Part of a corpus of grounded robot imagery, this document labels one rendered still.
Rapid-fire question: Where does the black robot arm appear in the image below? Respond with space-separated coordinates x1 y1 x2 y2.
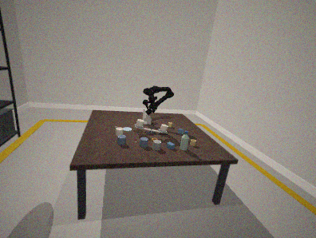
143 86 174 115

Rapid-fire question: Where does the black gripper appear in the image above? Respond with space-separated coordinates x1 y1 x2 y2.
143 100 160 110

